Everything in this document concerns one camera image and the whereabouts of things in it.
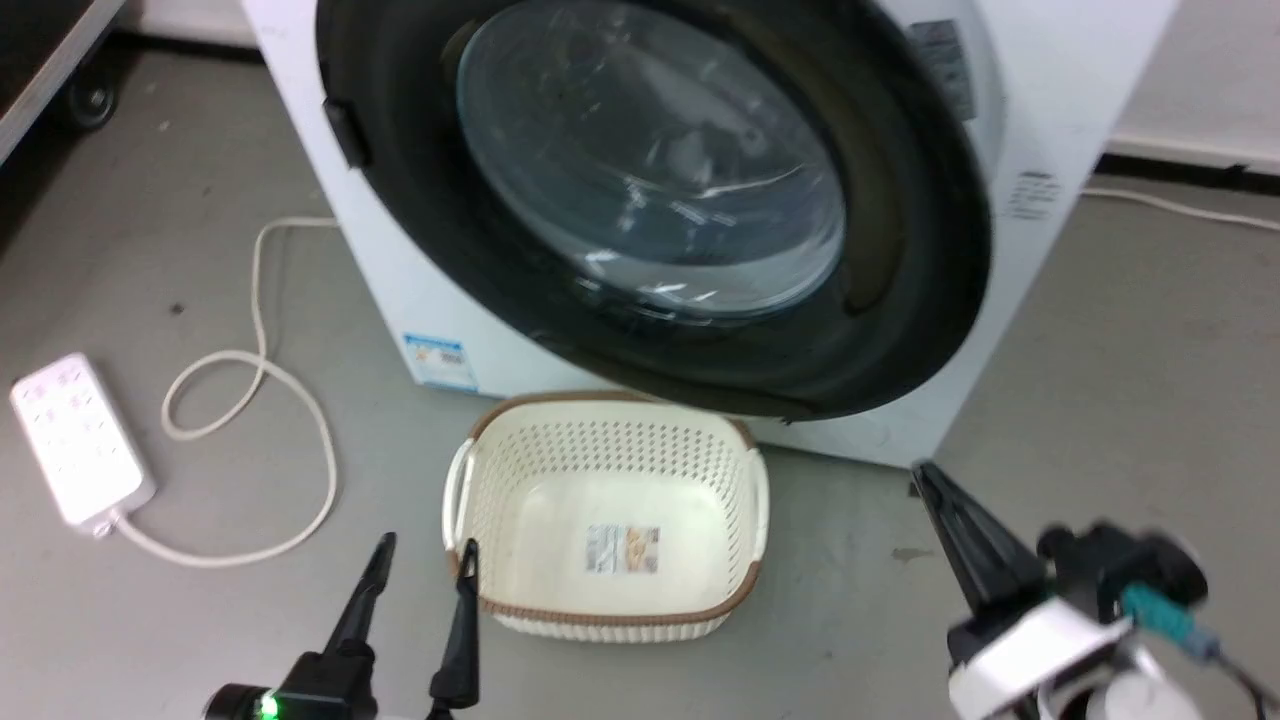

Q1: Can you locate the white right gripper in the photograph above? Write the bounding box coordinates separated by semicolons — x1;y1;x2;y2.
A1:
910;460;1136;720

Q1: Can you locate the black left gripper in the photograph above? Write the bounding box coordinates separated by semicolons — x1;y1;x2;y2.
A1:
203;532;482;720

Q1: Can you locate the black round glass washer door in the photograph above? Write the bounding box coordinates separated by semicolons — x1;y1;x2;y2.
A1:
315;0;997;422

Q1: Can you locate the white front-load washing machine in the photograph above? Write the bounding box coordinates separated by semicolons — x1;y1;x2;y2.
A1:
240;0;1181;471

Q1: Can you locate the paper label inside basket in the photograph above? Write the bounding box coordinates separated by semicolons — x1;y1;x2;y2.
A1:
585;525;662;576

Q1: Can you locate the cream perforated laundry basket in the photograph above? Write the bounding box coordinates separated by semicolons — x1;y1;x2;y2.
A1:
442;391;771;643

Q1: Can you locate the blue energy label sticker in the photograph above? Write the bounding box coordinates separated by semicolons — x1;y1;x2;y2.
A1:
402;332;480;394

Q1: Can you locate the white power strip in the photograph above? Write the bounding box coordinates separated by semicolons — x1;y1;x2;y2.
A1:
9;352;158;538

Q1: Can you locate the grey sticker on washer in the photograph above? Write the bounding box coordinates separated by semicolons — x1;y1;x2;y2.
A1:
908;18;978;123

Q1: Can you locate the black caster wheel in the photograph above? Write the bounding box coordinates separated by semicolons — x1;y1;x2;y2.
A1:
64;72;121;132

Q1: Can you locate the black cart with metal edge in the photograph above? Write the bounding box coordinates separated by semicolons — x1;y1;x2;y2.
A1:
0;0;129;166

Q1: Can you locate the black cable with teal plug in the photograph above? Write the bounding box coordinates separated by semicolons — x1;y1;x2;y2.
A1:
1118;584;1280;713

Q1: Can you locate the white power strip cable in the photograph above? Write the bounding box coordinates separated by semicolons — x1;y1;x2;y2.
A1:
108;216;341;569

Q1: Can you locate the white washer hose cable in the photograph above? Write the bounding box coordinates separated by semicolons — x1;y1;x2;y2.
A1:
1080;185;1280;235

